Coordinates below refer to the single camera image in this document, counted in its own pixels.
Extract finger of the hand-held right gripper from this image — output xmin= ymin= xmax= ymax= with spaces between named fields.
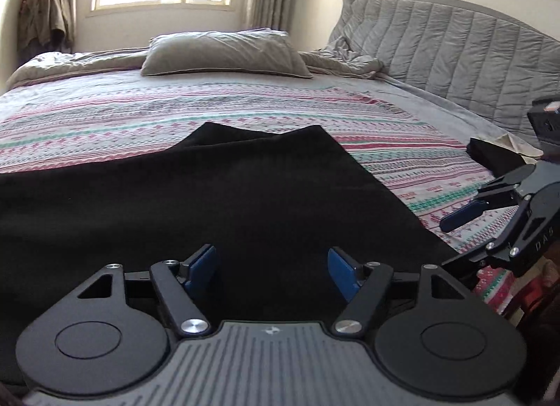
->
xmin=441 ymin=237 xmax=526 ymax=280
xmin=439 ymin=163 xmax=537 ymax=234

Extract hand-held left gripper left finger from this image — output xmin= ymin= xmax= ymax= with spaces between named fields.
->
xmin=76 ymin=244 xmax=218 ymax=337

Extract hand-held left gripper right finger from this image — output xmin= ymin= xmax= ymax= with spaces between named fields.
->
xmin=328 ymin=246 xmax=472 ymax=337

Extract black pants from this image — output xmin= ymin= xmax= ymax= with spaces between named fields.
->
xmin=0 ymin=123 xmax=471 ymax=385

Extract folded black cloth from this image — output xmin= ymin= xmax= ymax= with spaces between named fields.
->
xmin=466 ymin=137 xmax=540 ymax=180

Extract cream cloth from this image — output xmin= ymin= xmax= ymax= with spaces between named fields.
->
xmin=493 ymin=133 xmax=544 ymax=158

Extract bed with grey sheet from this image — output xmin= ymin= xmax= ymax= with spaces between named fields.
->
xmin=0 ymin=50 xmax=545 ymax=162

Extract red green patterned blanket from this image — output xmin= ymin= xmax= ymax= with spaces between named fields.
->
xmin=0 ymin=69 xmax=532 ymax=328

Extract grey quilted headboard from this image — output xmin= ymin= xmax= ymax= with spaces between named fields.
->
xmin=326 ymin=0 xmax=560 ymax=144

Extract beige crumpled duvet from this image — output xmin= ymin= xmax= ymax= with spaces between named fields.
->
xmin=5 ymin=37 xmax=386 ymax=93

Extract grey pillow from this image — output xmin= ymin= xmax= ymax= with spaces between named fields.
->
xmin=140 ymin=28 xmax=314 ymax=80

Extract hanging grey clothes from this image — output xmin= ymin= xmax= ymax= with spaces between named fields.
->
xmin=17 ymin=0 xmax=76 ymax=57

